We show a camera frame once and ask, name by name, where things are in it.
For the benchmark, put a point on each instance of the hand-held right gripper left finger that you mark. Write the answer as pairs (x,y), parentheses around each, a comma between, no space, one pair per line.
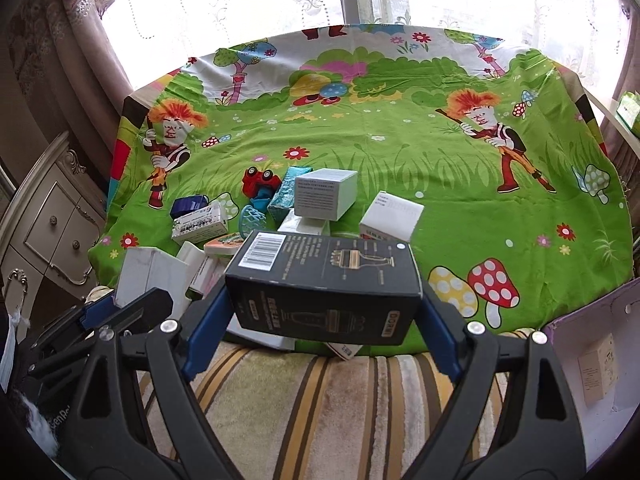
(202,330)

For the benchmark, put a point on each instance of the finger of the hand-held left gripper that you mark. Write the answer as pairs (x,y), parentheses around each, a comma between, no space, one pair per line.
(62,355)
(147,307)

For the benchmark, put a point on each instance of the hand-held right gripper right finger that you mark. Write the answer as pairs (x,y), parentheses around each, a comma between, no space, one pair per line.
(442,332)

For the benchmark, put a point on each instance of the white medicine box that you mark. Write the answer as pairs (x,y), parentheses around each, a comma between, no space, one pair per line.
(200,227)

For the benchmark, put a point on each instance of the black cardboard box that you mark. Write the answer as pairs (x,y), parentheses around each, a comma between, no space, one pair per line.
(325,285)

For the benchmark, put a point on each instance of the white storage bin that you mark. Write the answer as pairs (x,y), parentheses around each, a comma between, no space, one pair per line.
(570,350)

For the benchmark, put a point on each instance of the large white box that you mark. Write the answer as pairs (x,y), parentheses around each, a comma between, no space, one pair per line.
(150,272)

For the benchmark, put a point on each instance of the white and pink box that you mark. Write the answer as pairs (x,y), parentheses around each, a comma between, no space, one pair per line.
(205,280)

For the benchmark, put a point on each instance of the small white box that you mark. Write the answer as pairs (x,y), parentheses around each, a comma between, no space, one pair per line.
(192,256)

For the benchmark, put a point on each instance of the orange and white box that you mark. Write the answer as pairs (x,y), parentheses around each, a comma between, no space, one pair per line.
(222,246)

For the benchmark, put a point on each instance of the dark blue small box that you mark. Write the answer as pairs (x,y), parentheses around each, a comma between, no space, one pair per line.
(187,206)

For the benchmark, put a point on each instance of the teal mesh holder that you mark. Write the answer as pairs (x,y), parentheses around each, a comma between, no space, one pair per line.
(252,221)

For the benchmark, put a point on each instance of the white box with red print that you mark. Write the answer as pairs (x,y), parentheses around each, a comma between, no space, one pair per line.
(392,215)

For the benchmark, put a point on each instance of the carved cream cabinet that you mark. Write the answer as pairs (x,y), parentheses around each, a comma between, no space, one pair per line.
(50,220)

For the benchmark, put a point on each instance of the blue toy piece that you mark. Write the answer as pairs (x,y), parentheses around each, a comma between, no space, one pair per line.
(260,202)

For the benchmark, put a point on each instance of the flat white box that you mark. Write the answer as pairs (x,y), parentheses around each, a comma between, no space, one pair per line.
(300,225)

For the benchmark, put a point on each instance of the teal tissue packet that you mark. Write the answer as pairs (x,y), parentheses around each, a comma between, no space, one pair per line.
(282,192)

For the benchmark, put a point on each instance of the small cream box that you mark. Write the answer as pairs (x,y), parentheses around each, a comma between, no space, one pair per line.
(597,370)

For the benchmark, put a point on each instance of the red toy car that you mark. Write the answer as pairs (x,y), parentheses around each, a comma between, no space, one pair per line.
(257,180)

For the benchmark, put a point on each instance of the green cartoon printed blanket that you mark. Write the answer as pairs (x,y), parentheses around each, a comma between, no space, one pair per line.
(400,160)

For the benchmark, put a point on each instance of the grey white box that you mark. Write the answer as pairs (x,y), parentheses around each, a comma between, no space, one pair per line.
(325,192)

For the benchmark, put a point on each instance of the white side table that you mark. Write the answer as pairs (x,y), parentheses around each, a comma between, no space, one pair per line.
(607,115)

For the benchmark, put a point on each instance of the green packet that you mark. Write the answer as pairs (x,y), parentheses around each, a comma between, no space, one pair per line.
(631,112)

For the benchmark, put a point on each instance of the pink patterned curtain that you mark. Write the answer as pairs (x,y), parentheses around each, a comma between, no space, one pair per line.
(85,10)

